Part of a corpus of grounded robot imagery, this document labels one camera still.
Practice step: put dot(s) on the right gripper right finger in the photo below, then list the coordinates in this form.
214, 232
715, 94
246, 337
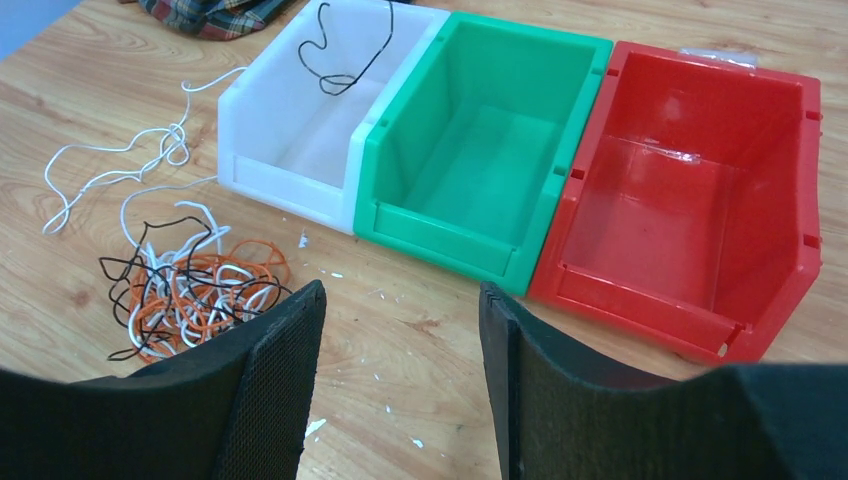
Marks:
562, 410

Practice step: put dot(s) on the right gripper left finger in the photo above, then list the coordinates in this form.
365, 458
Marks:
235, 407

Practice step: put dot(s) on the red plastic bin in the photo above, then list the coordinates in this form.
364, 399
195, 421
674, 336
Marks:
690, 215

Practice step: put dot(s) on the green plastic bin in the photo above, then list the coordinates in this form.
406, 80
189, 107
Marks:
466, 165

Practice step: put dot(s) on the white plastic bin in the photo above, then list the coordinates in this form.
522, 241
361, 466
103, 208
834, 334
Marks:
292, 126

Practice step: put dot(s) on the plaid cloth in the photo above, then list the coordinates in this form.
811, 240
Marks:
216, 20

